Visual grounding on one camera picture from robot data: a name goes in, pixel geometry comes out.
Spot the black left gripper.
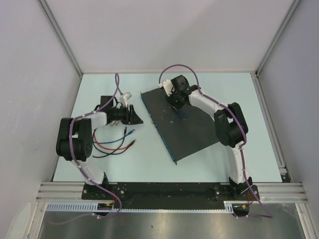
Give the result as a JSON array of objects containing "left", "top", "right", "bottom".
[{"left": 110, "top": 104, "right": 143, "bottom": 125}]

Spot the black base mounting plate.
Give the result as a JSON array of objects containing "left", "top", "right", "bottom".
[{"left": 82, "top": 181, "right": 260, "bottom": 203}]

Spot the dark network switch box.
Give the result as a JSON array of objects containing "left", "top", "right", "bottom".
[{"left": 141, "top": 89, "right": 219, "bottom": 163}]

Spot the black ethernet cable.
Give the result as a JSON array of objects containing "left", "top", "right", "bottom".
[
  {"left": 92, "top": 126, "right": 129, "bottom": 154},
  {"left": 92, "top": 139, "right": 137, "bottom": 159}
]

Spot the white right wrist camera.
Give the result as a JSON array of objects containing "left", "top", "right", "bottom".
[{"left": 158, "top": 79, "right": 174, "bottom": 96}]

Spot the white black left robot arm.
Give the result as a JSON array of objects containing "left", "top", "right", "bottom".
[{"left": 56, "top": 93, "right": 144, "bottom": 200}]

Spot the blue ethernet cable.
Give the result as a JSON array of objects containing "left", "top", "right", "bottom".
[{"left": 93, "top": 128, "right": 137, "bottom": 145}]

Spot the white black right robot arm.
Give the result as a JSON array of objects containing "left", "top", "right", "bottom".
[{"left": 159, "top": 75, "right": 252, "bottom": 200}]

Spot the aluminium front frame rail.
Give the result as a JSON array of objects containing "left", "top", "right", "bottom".
[{"left": 36, "top": 182, "right": 308, "bottom": 203}]

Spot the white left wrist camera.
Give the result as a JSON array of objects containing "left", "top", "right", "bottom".
[{"left": 119, "top": 92, "right": 132, "bottom": 107}]

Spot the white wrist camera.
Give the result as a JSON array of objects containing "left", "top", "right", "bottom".
[
  {"left": 119, "top": 92, "right": 132, "bottom": 107},
  {"left": 158, "top": 79, "right": 174, "bottom": 96}
]

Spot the grey slotted cable duct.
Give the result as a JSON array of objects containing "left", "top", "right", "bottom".
[{"left": 46, "top": 200, "right": 246, "bottom": 214}]

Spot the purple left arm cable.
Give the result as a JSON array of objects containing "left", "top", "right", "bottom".
[{"left": 47, "top": 73, "right": 125, "bottom": 225}]

